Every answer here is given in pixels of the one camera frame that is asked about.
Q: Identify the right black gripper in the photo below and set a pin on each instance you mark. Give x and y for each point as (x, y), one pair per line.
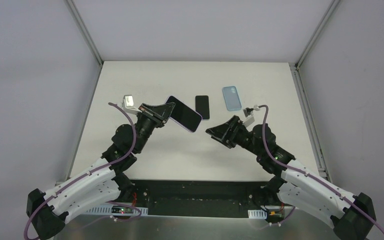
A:
(234, 133)

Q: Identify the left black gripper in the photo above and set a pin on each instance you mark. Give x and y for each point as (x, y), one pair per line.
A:
(153, 116)

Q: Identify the purple phone case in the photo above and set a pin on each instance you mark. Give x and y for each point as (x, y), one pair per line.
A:
(192, 129)

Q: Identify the light blue phone case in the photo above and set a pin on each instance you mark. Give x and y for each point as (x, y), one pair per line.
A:
(231, 98)

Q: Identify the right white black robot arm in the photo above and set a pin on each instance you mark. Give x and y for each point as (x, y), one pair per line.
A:
(350, 216)

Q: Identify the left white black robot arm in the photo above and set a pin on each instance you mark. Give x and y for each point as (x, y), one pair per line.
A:
(103, 181)

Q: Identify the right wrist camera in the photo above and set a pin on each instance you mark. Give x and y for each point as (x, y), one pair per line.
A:
(249, 116)

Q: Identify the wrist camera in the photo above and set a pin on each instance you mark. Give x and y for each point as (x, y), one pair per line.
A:
(249, 116)
(128, 105)

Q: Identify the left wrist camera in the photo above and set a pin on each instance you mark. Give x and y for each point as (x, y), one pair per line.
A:
(128, 105)

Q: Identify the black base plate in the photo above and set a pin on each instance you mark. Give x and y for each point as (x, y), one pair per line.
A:
(214, 199)

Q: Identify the right white cable duct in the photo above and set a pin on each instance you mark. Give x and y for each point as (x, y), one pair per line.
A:
(257, 214)

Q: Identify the left aluminium frame post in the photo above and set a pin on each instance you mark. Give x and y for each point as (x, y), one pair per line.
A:
(78, 20)

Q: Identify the aluminium frame post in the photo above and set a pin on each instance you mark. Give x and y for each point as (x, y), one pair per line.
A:
(78, 20)
(317, 32)

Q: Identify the right aluminium frame post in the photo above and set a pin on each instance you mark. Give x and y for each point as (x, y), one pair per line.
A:
(317, 32)

